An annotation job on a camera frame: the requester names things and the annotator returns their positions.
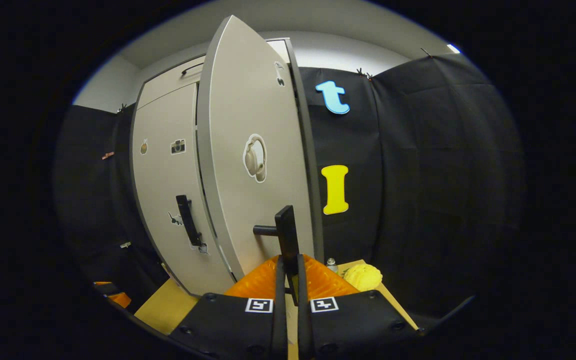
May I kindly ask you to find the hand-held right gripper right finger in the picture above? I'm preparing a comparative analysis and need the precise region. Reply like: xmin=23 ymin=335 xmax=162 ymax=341
xmin=295 ymin=254 xmax=421 ymax=360

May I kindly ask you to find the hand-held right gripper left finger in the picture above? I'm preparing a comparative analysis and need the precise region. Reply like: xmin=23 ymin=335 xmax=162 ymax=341
xmin=168 ymin=254 xmax=289 ymax=360

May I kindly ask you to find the black handle of headphone-sticker door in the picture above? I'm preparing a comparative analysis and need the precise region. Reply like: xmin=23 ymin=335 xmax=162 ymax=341
xmin=253 ymin=205 xmax=302 ymax=307

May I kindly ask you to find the black handle of camera-sticker door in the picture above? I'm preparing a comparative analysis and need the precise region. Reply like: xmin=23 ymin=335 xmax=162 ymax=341
xmin=176 ymin=194 xmax=205 ymax=248

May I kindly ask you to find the beige door with camera sticker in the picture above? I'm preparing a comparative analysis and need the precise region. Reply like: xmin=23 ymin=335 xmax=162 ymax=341
xmin=130 ymin=82 xmax=236 ymax=297

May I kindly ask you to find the beige double-door shoe cabinet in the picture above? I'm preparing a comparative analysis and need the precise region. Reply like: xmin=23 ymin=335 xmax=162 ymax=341
xmin=129 ymin=37 xmax=325 ymax=298

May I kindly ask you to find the beige door with headphone sticker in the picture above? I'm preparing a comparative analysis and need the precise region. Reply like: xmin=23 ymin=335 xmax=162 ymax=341
xmin=196 ymin=15 xmax=316 ymax=282

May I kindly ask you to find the beige cabinet drawer front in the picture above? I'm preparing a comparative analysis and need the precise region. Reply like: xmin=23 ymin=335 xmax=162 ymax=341
xmin=137 ymin=39 xmax=291 ymax=110

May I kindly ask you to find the yellow bumpy toy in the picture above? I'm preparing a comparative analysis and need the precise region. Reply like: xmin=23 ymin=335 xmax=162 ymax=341
xmin=343 ymin=264 xmax=384 ymax=293

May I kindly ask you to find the black backdrop cloth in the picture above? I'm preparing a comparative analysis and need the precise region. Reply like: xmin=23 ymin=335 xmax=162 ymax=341
xmin=53 ymin=52 xmax=526 ymax=321

